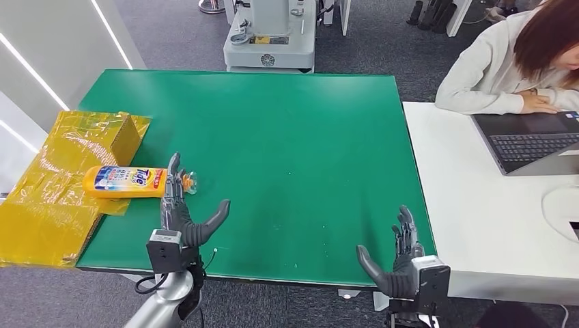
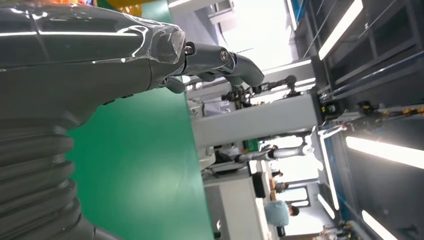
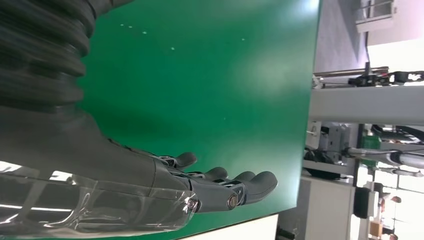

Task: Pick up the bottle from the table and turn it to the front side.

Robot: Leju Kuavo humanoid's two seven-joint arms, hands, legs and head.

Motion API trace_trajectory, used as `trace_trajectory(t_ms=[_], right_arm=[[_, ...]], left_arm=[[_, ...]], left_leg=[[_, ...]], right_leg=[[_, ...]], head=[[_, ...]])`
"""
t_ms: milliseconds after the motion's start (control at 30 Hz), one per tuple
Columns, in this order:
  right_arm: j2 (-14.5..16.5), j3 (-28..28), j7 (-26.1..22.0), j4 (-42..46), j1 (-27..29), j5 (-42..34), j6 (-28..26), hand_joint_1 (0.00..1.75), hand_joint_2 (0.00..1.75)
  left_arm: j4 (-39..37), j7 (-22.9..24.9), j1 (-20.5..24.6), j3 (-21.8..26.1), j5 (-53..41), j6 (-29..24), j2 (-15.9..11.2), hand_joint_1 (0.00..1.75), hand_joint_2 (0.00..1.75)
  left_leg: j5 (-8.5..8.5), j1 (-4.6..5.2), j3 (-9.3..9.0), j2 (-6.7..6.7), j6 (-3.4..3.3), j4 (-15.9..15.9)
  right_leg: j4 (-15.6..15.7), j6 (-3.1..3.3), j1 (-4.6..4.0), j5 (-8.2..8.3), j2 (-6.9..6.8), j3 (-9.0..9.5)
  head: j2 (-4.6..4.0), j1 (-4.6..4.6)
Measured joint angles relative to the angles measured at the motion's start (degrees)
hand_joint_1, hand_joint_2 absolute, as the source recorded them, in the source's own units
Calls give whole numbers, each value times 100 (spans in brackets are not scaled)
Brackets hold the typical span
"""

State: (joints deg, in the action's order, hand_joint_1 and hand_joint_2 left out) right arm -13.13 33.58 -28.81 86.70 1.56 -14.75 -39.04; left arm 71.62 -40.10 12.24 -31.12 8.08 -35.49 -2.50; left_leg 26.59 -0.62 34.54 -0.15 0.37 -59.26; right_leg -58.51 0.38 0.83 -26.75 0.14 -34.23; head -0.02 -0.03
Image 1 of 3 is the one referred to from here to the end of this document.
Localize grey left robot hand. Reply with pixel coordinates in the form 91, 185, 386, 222
160, 152, 231, 249

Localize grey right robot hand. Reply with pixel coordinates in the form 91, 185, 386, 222
356, 204, 426, 300

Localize orange detergent bottle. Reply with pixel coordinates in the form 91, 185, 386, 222
83, 165, 198, 199

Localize white desk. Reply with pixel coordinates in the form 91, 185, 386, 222
401, 101, 579, 305

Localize yellow taped cardboard box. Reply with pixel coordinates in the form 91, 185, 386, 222
0, 111, 151, 269

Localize green topped table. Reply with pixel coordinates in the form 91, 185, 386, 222
74, 69, 445, 293

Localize round white object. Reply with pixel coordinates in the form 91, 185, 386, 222
541, 185, 579, 243

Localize grey laptop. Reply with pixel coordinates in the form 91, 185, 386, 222
470, 109, 579, 176

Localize grey wheeled machine base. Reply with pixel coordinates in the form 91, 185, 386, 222
222, 0, 317, 74

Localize chrome stand base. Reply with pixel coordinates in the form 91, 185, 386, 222
198, 0, 226, 16

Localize person's hand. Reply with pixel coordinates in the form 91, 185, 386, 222
518, 89, 563, 115

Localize person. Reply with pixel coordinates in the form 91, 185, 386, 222
435, 0, 579, 115

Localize black chair legs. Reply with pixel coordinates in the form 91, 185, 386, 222
406, 0, 457, 35

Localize white board panel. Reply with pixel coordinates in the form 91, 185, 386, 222
445, 0, 474, 37

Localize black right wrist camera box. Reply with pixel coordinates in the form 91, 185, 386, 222
411, 254, 452, 316

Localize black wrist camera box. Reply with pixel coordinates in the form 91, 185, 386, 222
411, 254, 452, 316
145, 229, 184, 275

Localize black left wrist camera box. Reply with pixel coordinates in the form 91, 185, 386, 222
145, 229, 184, 275

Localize thin white tipped wire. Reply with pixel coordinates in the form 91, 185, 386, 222
202, 247, 218, 273

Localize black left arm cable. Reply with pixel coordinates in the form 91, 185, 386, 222
135, 271, 204, 328

